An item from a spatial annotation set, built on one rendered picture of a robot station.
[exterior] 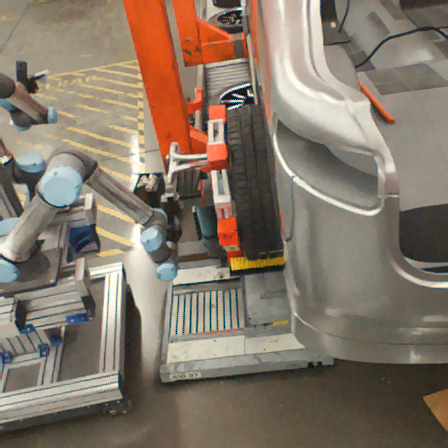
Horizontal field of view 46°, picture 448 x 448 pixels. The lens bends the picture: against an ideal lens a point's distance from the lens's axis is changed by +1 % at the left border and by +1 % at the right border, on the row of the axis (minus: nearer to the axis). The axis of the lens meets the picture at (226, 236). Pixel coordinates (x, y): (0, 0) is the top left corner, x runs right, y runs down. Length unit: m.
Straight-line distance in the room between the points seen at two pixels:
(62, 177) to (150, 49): 1.03
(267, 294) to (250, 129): 0.93
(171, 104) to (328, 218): 1.56
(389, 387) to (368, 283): 1.31
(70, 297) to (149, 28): 1.21
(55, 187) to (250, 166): 0.71
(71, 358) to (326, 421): 1.21
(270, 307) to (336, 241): 1.37
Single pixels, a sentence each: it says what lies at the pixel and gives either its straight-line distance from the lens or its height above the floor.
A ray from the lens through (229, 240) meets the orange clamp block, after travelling 2.01.
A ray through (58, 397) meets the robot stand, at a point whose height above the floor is 0.23.
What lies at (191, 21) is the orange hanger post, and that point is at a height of 0.87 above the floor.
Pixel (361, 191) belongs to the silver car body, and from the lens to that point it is 1.23.
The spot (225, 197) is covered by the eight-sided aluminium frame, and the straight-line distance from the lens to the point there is 2.02.
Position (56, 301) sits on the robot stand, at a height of 0.69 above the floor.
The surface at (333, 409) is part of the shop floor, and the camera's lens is 2.50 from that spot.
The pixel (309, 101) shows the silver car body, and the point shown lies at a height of 1.61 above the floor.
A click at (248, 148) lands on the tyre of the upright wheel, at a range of 2.00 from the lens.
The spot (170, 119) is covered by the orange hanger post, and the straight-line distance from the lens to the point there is 2.68.
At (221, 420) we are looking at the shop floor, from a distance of 2.51.
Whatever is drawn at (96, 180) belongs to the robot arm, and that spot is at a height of 1.19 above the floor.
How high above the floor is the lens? 2.10
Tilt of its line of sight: 38 degrees down
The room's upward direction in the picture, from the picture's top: 10 degrees counter-clockwise
